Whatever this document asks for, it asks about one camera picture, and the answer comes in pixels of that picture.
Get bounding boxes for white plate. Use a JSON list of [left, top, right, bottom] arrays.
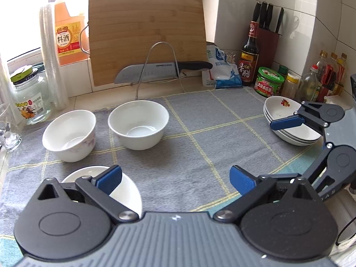
[[264, 96, 321, 143], [273, 125, 321, 146], [264, 108, 321, 146]]

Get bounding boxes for white floral bowl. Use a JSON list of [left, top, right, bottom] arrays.
[[42, 110, 97, 163], [62, 166, 142, 218]]

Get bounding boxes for plain white bowl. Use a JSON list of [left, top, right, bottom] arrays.
[[108, 100, 170, 151]]

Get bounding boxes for white plate back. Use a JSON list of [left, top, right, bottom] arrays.
[[273, 125, 321, 146]]

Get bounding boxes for yellow lid spice jar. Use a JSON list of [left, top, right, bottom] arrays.
[[281, 73, 300, 99]]

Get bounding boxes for clear glass bottle red cap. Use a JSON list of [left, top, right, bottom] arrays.
[[295, 65, 319, 103]]

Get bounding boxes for green lid mushroom sauce jar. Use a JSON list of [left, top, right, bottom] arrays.
[[254, 66, 285, 98]]

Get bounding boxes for white plastic seasoning box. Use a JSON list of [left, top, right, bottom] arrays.
[[325, 96, 352, 110]]

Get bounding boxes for green lid small jar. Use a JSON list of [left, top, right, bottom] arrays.
[[277, 65, 288, 80]]

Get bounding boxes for grey checked table mat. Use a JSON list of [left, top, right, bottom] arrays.
[[1, 87, 321, 266]]

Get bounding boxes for dark vinegar bottle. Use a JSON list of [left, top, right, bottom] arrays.
[[237, 21, 259, 86]]

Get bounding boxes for dark red knife block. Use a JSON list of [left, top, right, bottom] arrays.
[[252, 2, 284, 71]]

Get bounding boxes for white blue salt bag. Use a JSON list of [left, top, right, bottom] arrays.
[[202, 45, 243, 89]]

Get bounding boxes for clear glass mug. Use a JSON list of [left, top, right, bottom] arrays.
[[0, 103, 22, 152]]

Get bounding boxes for glass jar with label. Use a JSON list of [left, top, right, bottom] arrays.
[[10, 63, 51, 125]]

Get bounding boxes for orange cooking wine jug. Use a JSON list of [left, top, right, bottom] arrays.
[[54, 0, 89, 66]]

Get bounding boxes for bamboo cutting board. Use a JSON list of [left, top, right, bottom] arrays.
[[89, 0, 208, 87]]

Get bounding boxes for plastic wrap roll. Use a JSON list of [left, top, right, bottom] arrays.
[[39, 2, 69, 111]]

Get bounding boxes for kitchen knife black handle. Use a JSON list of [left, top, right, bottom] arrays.
[[114, 61, 212, 84]]

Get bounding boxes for wire cutting board stand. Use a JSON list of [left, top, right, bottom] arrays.
[[135, 41, 186, 100]]

